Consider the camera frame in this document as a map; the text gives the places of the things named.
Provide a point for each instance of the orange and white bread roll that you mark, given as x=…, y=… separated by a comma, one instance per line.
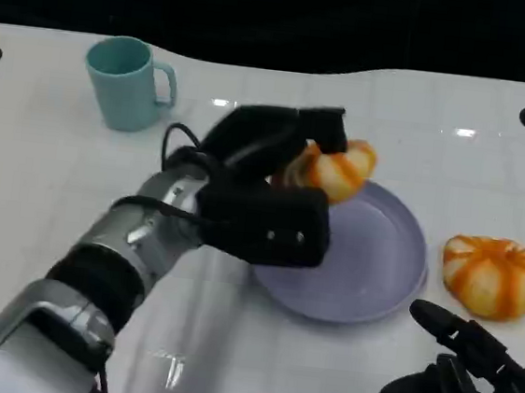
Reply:
x=493, y=277
x=345, y=172

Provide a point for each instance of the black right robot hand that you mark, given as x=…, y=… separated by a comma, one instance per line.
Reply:
x=484, y=365

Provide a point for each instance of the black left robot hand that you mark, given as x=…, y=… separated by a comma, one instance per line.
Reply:
x=255, y=134

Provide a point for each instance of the pale green mug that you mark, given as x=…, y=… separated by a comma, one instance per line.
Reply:
x=121, y=90

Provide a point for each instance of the lilac plate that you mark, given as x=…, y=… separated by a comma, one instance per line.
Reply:
x=368, y=264

